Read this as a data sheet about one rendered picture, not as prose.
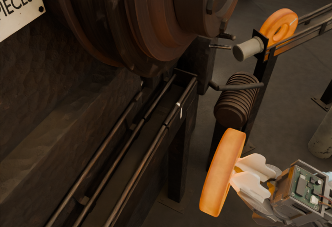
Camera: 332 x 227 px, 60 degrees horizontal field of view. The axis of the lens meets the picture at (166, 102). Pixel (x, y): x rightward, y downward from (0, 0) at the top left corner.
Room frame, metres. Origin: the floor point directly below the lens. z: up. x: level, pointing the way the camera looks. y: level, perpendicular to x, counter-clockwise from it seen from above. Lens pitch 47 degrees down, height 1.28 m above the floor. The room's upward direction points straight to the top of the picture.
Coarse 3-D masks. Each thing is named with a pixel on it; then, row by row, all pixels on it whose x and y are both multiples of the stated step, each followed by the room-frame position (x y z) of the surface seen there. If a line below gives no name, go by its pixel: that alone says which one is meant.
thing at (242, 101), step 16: (240, 80) 0.80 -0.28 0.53; (256, 80) 0.82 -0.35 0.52; (224, 96) 0.73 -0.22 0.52; (240, 96) 0.72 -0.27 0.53; (256, 96) 0.77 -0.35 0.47; (224, 112) 0.67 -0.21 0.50; (240, 112) 0.66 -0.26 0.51; (224, 128) 0.70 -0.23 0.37; (240, 128) 0.67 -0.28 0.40; (208, 160) 0.71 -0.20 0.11
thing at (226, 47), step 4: (224, 32) 0.57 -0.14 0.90; (216, 36) 0.57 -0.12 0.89; (220, 36) 0.56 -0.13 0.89; (224, 36) 0.56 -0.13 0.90; (228, 36) 0.55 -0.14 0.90; (232, 36) 0.55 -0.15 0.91; (232, 40) 0.54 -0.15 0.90; (212, 44) 0.56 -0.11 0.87; (220, 48) 0.55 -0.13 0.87; (224, 48) 0.55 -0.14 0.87; (228, 48) 0.55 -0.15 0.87
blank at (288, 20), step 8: (272, 16) 0.86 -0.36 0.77; (280, 16) 0.85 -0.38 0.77; (288, 16) 0.86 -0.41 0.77; (296, 16) 0.89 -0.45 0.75; (264, 24) 0.85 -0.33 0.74; (272, 24) 0.83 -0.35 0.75; (280, 24) 0.85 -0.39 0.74; (288, 24) 0.87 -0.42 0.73; (296, 24) 0.89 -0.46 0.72; (264, 32) 0.83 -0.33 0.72; (272, 32) 0.84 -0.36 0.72; (280, 32) 0.89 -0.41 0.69; (288, 32) 0.88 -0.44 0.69; (272, 40) 0.84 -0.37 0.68; (280, 40) 0.87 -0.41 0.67
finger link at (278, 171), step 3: (267, 165) 0.26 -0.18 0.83; (270, 165) 0.26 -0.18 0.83; (270, 168) 0.26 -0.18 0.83; (273, 168) 0.26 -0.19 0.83; (276, 168) 0.26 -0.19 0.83; (276, 171) 0.25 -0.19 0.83; (279, 171) 0.25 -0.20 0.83; (276, 174) 0.24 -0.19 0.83; (279, 174) 0.25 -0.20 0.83; (276, 177) 0.24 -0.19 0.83; (267, 180) 0.24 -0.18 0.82; (270, 180) 0.24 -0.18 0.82; (273, 180) 0.24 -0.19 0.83
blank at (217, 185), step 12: (228, 132) 0.29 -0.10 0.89; (240, 132) 0.30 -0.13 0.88; (228, 144) 0.26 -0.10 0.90; (240, 144) 0.26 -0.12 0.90; (216, 156) 0.24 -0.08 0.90; (228, 156) 0.24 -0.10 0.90; (216, 168) 0.22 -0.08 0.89; (228, 168) 0.22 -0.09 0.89; (216, 180) 0.21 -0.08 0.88; (228, 180) 0.21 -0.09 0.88; (204, 192) 0.20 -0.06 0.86; (216, 192) 0.20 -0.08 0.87; (204, 204) 0.19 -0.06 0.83; (216, 204) 0.18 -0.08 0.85; (216, 216) 0.18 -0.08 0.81
